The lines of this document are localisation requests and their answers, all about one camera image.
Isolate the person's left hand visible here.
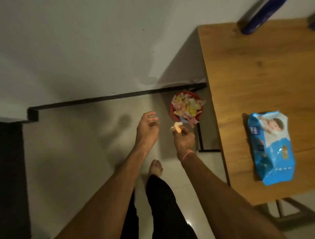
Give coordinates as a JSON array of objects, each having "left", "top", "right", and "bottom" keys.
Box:
[{"left": 135, "top": 111, "right": 160, "bottom": 151}]

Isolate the person's right hand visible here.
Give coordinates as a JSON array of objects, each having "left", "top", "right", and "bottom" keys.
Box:
[{"left": 171, "top": 124, "right": 196, "bottom": 162}]

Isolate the white wet wipe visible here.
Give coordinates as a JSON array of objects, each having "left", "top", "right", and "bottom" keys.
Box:
[{"left": 171, "top": 121, "right": 184, "bottom": 135}]

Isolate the blue wet wipes pack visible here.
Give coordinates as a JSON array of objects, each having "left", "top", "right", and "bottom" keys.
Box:
[{"left": 246, "top": 110, "right": 296, "bottom": 186}]

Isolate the dark blue bottle white print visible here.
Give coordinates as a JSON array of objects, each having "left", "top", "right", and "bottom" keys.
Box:
[{"left": 241, "top": 0, "right": 288, "bottom": 35}]

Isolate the person's right forearm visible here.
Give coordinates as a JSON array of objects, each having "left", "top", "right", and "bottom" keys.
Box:
[{"left": 182, "top": 154, "right": 288, "bottom": 239}]

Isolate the person's left forearm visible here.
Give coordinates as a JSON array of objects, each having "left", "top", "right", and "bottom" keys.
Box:
[{"left": 54, "top": 145, "right": 148, "bottom": 239}]

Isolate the person's bare foot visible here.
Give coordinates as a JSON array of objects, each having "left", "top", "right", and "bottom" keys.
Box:
[{"left": 147, "top": 159, "right": 164, "bottom": 180}]

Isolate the red bin with used wipes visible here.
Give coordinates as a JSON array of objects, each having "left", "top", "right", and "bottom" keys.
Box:
[{"left": 171, "top": 89, "right": 207, "bottom": 129}]

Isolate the pink thread wristband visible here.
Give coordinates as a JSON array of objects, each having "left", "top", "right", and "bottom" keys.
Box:
[{"left": 181, "top": 149, "right": 196, "bottom": 162}]

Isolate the black baseboard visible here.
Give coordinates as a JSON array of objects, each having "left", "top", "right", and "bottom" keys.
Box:
[{"left": 26, "top": 82, "right": 208, "bottom": 124}]

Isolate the wooden table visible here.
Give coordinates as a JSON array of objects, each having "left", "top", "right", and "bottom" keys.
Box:
[{"left": 197, "top": 18, "right": 315, "bottom": 206}]

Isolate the black door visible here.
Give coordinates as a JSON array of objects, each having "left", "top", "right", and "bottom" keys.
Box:
[{"left": 0, "top": 120, "right": 32, "bottom": 239}]

